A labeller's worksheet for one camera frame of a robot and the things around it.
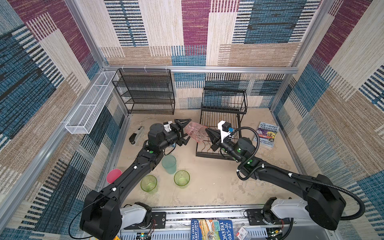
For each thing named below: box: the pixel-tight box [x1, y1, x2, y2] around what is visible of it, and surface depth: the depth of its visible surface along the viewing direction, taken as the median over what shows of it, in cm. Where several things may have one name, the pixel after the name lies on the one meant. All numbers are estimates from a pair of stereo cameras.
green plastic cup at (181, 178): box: [173, 170, 191, 189], surface depth 86 cm
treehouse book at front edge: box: [190, 219, 235, 240], surface depth 70 cm
